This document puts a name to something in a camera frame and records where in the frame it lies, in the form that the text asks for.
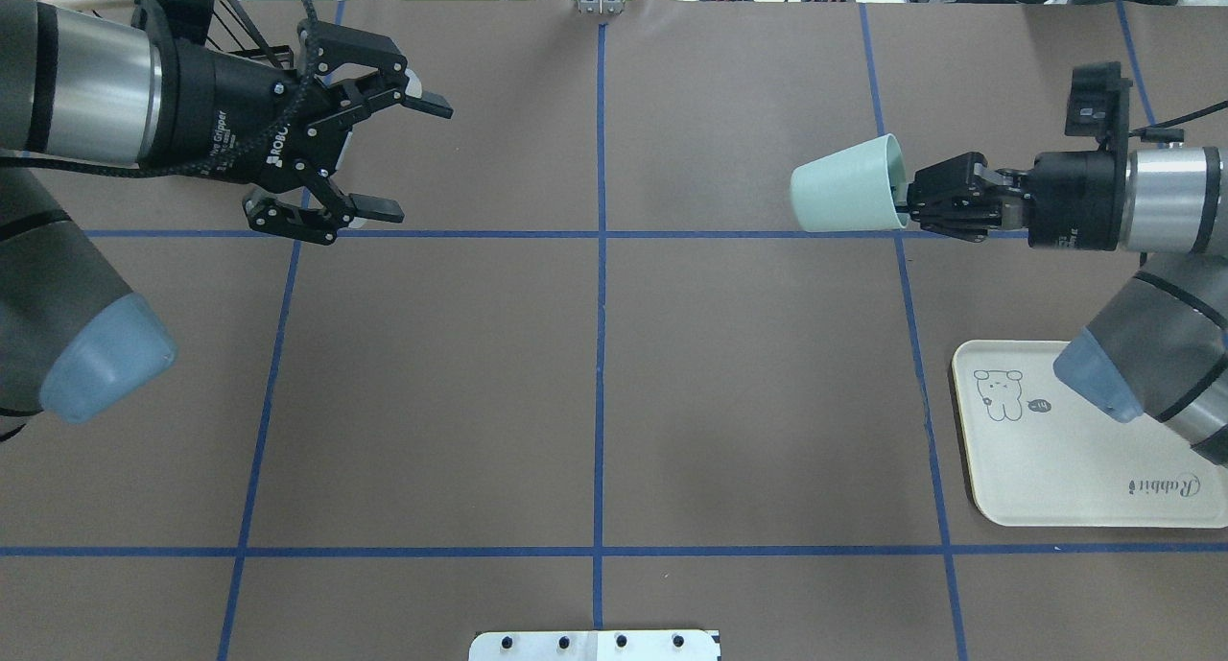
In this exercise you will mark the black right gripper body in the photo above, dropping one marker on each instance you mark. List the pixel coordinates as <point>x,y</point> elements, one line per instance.
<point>1076,200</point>

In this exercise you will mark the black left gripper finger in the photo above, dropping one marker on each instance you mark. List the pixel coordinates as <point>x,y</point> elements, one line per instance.
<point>265,213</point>
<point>357,74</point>

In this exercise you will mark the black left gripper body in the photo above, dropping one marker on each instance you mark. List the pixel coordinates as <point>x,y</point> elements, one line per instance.
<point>219,105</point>

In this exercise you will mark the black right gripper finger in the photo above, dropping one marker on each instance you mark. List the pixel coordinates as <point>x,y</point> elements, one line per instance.
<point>962,182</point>
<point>972,224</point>

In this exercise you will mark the green plastic cup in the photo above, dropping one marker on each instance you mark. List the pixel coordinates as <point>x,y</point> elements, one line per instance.
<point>860,188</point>

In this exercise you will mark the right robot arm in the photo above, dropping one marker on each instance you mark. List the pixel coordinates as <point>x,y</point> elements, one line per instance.
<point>1158,347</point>

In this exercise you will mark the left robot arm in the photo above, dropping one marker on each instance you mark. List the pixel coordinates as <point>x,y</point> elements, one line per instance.
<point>81,95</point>

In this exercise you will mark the cream rabbit tray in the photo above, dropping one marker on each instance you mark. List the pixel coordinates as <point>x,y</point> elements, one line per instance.
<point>1038,455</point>

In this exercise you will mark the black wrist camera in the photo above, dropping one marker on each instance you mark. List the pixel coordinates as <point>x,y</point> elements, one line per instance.
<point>1098,106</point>

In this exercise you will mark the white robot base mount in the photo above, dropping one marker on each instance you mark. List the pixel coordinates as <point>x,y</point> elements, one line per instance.
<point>625,644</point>

